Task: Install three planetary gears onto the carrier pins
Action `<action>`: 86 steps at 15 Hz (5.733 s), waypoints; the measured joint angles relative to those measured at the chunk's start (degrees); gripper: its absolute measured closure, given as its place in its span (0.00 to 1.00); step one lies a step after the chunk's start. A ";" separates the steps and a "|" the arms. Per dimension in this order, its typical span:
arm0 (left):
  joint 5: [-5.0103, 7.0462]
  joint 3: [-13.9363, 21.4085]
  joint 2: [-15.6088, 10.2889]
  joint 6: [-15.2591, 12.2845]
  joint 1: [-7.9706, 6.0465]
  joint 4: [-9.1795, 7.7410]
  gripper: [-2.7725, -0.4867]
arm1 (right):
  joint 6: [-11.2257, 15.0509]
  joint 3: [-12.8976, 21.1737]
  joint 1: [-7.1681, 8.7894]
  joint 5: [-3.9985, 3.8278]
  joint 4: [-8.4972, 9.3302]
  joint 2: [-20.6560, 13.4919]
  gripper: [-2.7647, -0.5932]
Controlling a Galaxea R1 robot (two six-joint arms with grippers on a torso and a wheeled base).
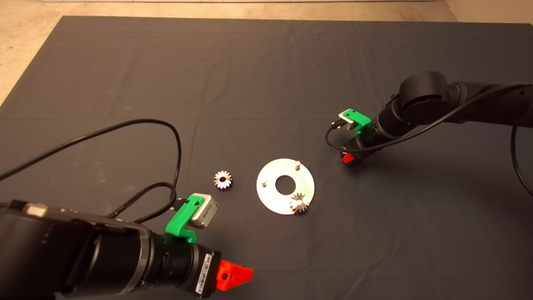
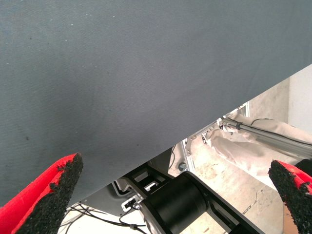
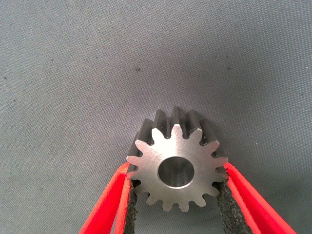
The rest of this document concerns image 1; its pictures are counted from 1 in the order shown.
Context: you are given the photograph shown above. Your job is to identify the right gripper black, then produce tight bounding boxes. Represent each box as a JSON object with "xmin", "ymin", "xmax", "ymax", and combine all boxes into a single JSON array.
[{"xmin": 341, "ymin": 132, "xmax": 377, "ymax": 164}]

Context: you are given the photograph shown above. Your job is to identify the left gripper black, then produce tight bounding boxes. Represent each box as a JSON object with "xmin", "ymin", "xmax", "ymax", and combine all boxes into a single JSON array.
[{"xmin": 193, "ymin": 246, "xmax": 254, "ymax": 299}]

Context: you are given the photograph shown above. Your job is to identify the steel planetary gear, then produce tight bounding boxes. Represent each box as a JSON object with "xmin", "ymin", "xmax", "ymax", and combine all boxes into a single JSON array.
[
  {"xmin": 214, "ymin": 170, "xmax": 233, "ymax": 190},
  {"xmin": 289, "ymin": 193, "xmax": 310, "ymax": 214}
]

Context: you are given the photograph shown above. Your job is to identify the round metal carrier plate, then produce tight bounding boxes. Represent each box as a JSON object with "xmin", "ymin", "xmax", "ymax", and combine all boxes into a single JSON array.
[{"xmin": 257, "ymin": 158, "xmax": 315, "ymax": 215}]

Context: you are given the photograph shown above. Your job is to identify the dark grey table cloth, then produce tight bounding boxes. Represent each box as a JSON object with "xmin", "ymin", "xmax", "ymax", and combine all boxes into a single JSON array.
[{"xmin": 0, "ymin": 16, "xmax": 533, "ymax": 300}]

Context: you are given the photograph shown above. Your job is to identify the smooth black camera cable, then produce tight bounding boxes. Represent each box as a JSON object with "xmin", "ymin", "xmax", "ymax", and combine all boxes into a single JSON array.
[
  {"xmin": 0, "ymin": 119, "xmax": 183, "ymax": 203},
  {"xmin": 325, "ymin": 82, "xmax": 533, "ymax": 199}
]

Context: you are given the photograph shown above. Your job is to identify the right wrist green camera mount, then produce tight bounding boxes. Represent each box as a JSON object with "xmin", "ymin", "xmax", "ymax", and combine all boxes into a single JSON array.
[{"xmin": 346, "ymin": 109, "xmax": 372, "ymax": 135}]

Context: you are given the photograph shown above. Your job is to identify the wrist green camera mount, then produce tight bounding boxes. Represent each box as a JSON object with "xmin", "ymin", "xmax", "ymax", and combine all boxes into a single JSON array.
[
  {"xmin": 165, "ymin": 194, "xmax": 204, "ymax": 244},
  {"xmin": 346, "ymin": 109, "xmax": 372, "ymax": 135}
]

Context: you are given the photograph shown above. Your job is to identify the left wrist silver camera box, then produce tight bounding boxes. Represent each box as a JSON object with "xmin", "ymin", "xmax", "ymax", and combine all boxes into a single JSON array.
[{"xmin": 186, "ymin": 193, "xmax": 219, "ymax": 230}]

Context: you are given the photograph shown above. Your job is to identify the left wrist green camera mount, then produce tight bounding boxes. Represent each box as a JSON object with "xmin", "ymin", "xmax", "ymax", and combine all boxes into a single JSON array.
[{"xmin": 165, "ymin": 194, "xmax": 204, "ymax": 244}]

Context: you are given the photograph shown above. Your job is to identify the braided black cable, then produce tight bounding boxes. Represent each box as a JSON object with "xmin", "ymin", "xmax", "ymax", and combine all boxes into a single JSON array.
[{"xmin": 106, "ymin": 182, "xmax": 177, "ymax": 224}]

